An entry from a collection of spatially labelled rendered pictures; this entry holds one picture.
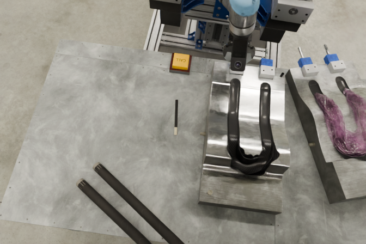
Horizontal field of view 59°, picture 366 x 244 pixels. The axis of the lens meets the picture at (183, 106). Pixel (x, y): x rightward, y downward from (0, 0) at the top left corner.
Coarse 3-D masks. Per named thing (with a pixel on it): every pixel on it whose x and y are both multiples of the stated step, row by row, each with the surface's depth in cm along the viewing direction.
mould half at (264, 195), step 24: (216, 72) 116; (216, 96) 112; (240, 96) 113; (216, 120) 107; (240, 120) 109; (216, 144) 100; (240, 144) 100; (288, 144) 102; (216, 168) 104; (216, 192) 101; (240, 192) 101; (264, 192) 102
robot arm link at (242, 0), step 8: (224, 0) 84; (232, 0) 80; (240, 0) 79; (248, 0) 79; (256, 0) 79; (232, 8) 82; (240, 8) 80; (248, 8) 80; (256, 8) 82; (232, 16) 86; (240, 16) 83; (248, 16) 83; (256, 16) 87; (232, 24) 89; (240, 24) 87; (248, 24) 87
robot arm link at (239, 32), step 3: (228, 18) 92; (228, 21) 92; (255, 21) 89; (231, 27) 91; (234, 27) 90; (249, 27) 89; (252, 27) 90; (231, 30) 93; (234, 30) 91; (237, 30) 90; (240, 30) 90; (243, 30) 90; (246, 30) 90; (249, 30) 90; (252, 30) 92; (234, 33) 93; (237, 33) 92; (240, 33) 91; (243, 33) 91; (246, 33) 91; (249, 33) 92
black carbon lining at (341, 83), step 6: (336, 78) 122; (342, 78) 122; (312, 84) 120; (318, 84) 120; (342, 84) 121; (312, 90) 119; (318, 90) 119; (342, 90) 119; (342, 156) 106; (348, 156) 107; (360, 156) 107
